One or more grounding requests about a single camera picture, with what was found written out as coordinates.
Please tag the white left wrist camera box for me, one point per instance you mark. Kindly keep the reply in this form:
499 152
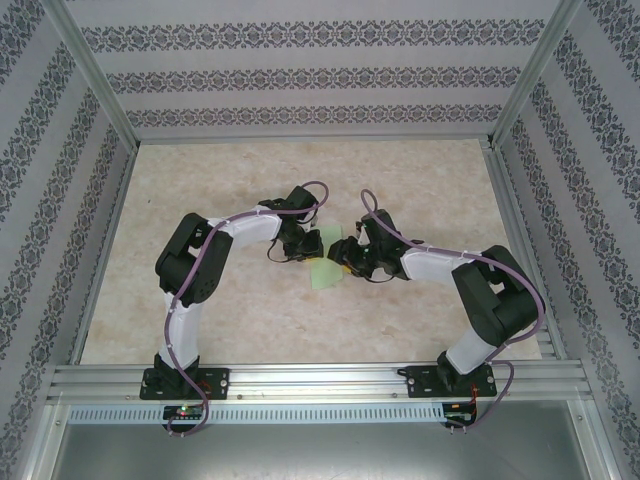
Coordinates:
314 216

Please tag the aluminium back rail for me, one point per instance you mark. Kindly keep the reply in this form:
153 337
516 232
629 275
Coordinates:
315 138

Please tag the aluminium frame post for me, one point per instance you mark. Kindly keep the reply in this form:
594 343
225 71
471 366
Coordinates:
537 70
90 70

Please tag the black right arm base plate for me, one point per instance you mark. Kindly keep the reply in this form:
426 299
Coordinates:
420 382

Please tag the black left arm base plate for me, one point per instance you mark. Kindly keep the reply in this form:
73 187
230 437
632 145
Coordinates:
217 382

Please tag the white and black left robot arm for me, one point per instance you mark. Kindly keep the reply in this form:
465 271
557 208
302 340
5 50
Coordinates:
250 230

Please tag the light green paper sheet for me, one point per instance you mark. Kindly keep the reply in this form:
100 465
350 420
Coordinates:
325 277

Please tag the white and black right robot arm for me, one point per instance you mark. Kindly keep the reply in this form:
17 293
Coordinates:
430 265

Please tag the aluminium mounting rail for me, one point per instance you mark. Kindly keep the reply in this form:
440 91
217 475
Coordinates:
320 380

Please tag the aluminium side rail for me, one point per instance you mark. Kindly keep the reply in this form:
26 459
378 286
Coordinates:
510 210
112 220

